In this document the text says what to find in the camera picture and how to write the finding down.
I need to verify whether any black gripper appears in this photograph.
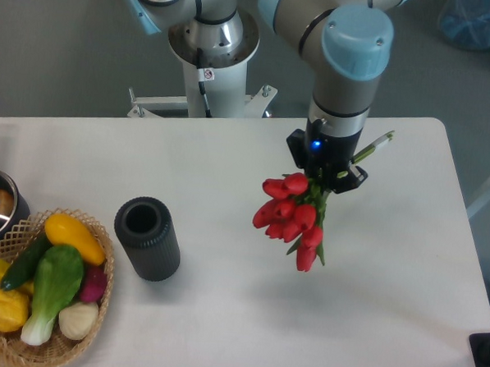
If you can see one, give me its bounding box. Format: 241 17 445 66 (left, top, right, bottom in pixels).
286 119 368 194

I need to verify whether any red tulip bouquet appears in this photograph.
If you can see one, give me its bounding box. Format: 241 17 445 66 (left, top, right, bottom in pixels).
249 123 396 278

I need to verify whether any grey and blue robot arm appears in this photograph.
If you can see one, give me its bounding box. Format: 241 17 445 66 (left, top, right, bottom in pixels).
125 0 405 194

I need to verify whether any dark grey ribbed vase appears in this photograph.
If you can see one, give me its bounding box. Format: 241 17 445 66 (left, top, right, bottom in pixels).
114 196 181 282

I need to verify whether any blue plastic bag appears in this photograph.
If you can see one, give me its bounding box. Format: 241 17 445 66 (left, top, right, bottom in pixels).
437 0 490 52

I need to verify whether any black device at table edge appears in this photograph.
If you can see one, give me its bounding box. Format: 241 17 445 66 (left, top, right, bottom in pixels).
469 333 490 367

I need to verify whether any magenta radish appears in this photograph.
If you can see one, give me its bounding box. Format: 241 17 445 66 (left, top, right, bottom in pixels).
79 267 108 303

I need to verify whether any yellow squash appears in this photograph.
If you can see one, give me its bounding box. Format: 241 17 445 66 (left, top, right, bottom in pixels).
44 213 106 266

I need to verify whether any green bok choy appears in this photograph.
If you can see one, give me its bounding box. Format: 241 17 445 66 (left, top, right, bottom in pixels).
21 245 84 346

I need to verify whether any white garlic bulb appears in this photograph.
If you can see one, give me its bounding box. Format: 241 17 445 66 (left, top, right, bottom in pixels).
58 301 98 341

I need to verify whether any dark green cucumber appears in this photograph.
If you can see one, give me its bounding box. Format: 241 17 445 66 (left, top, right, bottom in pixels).
0 232 52 291

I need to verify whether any orange yellow pumpkin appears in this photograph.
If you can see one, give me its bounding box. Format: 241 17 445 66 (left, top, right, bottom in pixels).
0 289 30 333

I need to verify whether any woven wicker basket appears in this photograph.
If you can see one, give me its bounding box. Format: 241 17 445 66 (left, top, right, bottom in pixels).
0 209 114 367

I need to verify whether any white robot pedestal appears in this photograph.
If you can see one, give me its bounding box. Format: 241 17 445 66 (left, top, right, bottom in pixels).
128 10 277 118

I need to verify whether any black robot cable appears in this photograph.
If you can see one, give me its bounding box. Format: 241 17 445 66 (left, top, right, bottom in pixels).
192 47 218 119

